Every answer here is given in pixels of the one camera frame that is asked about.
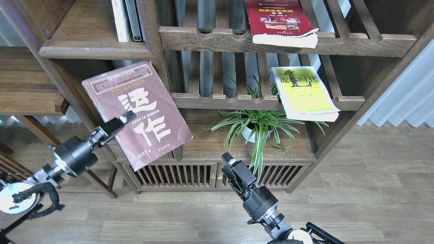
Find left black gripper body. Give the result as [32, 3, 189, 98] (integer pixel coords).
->
[48, 131, 109, 177]

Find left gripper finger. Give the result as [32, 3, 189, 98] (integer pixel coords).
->
[97, 110, 136, 139]

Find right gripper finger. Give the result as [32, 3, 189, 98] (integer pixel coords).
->
[221, 152, 256, 190]
[222, 166, 243, 198]

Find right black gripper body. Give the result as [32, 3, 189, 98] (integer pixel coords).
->
[231, 180, 279, 217]

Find maroon book white characters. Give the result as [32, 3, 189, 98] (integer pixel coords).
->
[82, 61, 193, 171]

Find yellow green book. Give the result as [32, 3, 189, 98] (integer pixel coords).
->
[271, 66, 340, 122]

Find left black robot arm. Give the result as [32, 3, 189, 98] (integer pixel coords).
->
[1, 110, 136, 244]

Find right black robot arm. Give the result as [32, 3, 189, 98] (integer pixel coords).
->
[221, 152, 343, 244]

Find red book on top shelf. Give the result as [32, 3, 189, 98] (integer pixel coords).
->
[245, 0, 319, 48]

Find white plant pot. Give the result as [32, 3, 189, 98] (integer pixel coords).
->
[242, 123, 273, 143]

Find green spider plant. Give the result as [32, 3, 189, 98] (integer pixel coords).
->
[201, 73, 329, 183]

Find slatted wooden bench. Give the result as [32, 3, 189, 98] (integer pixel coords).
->
[0, 142, 36, 182]

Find wooden side table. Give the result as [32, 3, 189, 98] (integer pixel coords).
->
[0, 47, 118, 199]

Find dark wooden bookshelf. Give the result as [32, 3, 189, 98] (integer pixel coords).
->
[0, 0, 434, 195]

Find white upright book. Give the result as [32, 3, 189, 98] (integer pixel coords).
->
[111, 0, 131, 43]

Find dark green upright book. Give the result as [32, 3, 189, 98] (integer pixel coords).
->
[125, 0, 144, 42]

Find white curtain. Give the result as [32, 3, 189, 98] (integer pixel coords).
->
[356, 40, 434, 128]

